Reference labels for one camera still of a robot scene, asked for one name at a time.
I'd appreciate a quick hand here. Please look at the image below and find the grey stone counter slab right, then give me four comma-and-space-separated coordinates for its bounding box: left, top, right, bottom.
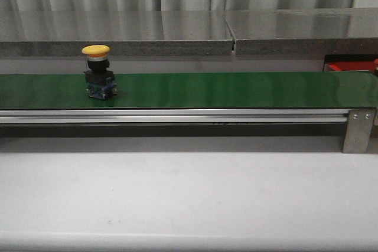
225, 8, 377, 56

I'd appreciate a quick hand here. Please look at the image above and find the green conveyor belt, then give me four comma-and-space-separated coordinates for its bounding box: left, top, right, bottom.
1, 71, 377, 110

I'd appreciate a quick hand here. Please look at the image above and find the red mushroom push button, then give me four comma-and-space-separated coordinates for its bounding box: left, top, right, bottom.
374, 59, 378, 76

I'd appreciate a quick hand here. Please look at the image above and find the steel conveyor support bracket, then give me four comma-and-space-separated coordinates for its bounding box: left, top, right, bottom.
342, 109, 376, 153

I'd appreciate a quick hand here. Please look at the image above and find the grey stone counter slab left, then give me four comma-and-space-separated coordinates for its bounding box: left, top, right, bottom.
1, 11, 233, 57

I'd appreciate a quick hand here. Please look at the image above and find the aluminium conveyor side rail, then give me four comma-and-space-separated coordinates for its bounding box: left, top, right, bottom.
1, 109, 350, 124

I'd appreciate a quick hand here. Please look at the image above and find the red plastic tray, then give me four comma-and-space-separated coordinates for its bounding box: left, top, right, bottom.
328, 60, 377, 73

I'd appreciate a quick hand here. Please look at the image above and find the grey stone counter slab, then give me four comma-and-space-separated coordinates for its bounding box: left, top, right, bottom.
225, 8, 377, 56
1, 11, 233, 57

